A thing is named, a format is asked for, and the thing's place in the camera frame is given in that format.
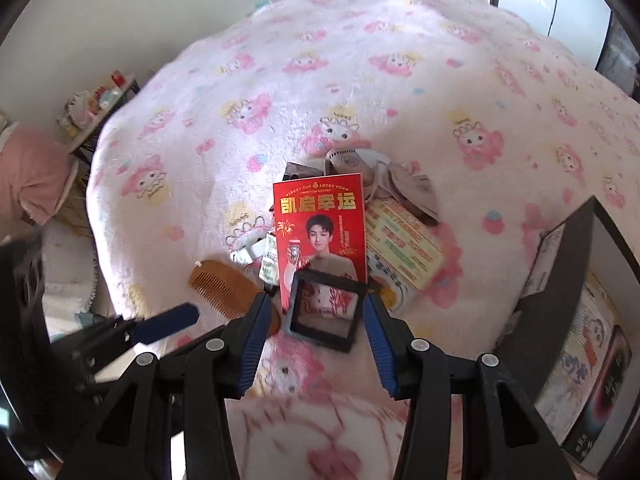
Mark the white lace rug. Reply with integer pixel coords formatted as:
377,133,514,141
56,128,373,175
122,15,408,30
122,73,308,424
40,220,102,337

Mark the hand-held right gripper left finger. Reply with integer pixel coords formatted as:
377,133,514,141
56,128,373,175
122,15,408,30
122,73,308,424
60,291,273,480

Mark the dark purple glow box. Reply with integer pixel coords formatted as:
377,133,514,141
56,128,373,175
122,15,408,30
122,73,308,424
562,325,634,462

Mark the wooden comb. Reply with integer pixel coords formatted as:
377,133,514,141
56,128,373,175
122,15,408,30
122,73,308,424
188,260,282,337

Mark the white glossy door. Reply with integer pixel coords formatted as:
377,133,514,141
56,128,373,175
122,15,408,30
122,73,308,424
495,0,614,68

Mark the white paper sheet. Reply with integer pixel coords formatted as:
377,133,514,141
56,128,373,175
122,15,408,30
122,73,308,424
524,224,567,302

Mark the small labelled packet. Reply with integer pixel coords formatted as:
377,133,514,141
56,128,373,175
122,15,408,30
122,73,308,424
259,234,280,287

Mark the white charger plug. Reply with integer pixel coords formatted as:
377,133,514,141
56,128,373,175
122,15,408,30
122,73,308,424
229,230,272,264

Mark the black square frame box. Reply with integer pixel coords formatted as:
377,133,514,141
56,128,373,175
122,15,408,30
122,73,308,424
284,269,372,354

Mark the black-edged cardboard box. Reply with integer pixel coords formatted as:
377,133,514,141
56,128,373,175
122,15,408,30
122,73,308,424
492,195,640,477

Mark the cluttered side table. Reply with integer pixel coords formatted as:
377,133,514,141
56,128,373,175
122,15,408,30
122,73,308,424
56,70,139,157

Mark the red booklet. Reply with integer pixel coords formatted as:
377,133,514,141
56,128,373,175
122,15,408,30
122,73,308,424
272,172,370,312

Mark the grey face mask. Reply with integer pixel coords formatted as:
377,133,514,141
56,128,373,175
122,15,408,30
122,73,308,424
367,160,442,227

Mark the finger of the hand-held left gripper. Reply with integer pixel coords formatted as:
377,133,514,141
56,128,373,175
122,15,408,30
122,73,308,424
161,325,232,361
70,302,201,362

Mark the white cartoon printed kit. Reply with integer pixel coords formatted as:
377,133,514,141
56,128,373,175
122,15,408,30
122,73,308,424
532,270,621,442

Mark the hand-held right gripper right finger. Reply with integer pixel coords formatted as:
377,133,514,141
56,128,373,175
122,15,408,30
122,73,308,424
362,292,577,480

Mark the yellow green leaflet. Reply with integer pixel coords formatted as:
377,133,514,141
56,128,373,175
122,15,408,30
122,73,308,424
364,199,447,291

